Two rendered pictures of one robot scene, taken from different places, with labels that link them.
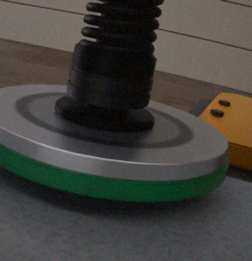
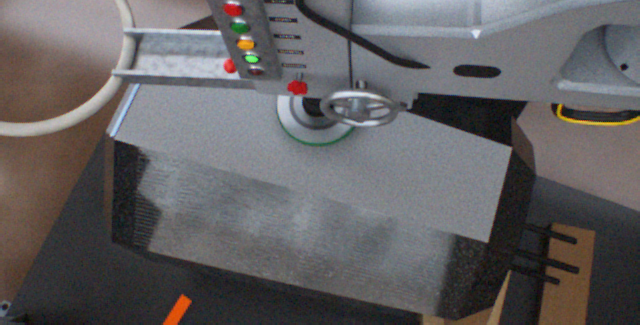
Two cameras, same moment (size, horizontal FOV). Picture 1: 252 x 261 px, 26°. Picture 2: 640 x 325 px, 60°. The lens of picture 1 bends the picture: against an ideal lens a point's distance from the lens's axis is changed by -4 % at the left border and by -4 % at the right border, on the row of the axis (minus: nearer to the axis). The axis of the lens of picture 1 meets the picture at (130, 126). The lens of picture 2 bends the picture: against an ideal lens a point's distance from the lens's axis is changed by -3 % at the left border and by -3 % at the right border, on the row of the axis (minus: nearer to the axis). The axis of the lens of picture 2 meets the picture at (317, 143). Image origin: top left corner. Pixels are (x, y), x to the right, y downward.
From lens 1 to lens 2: 123 cm
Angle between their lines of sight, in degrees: 55
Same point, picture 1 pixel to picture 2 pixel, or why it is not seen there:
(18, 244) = (299, 166)
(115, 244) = (323, 158)
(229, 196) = not seen: hidden behind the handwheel
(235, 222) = (361, 136)
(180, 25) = not seen: outside the picture
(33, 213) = (301, 148)
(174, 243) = (339, 154)
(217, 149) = not seen: hidden behind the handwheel
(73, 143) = (308, 133)
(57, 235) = (308, 158)
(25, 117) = (293, 116)
